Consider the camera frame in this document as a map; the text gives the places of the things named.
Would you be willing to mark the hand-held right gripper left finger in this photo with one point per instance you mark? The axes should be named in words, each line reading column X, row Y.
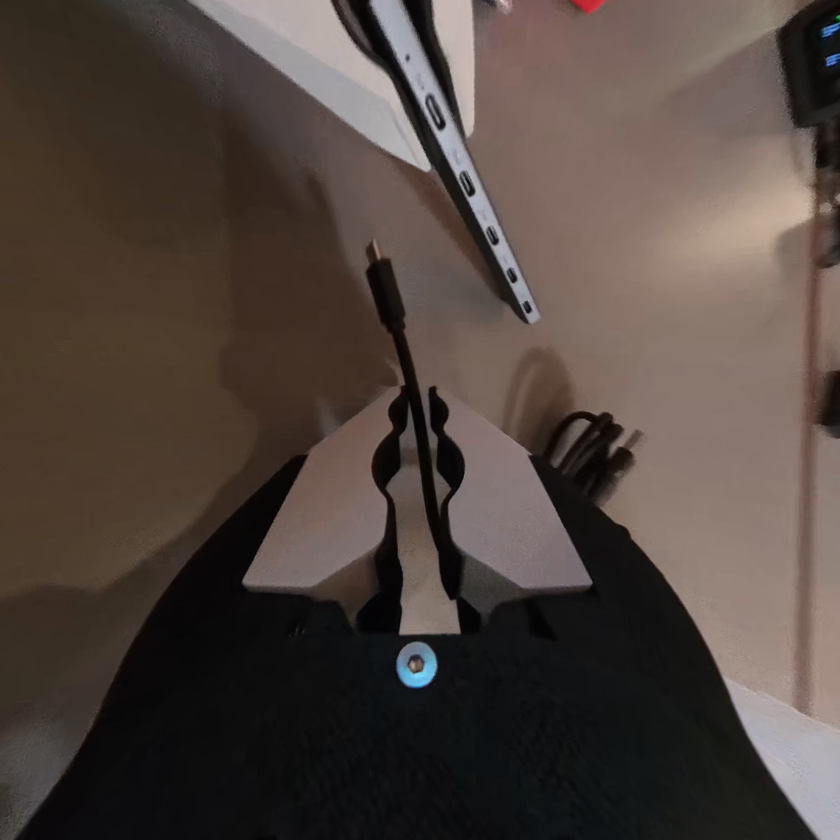
column 321, row 525

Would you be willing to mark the black power station with display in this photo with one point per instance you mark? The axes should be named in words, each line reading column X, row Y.
column 804, row 79

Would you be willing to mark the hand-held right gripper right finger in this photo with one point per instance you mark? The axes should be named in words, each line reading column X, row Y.
column 518, row 525

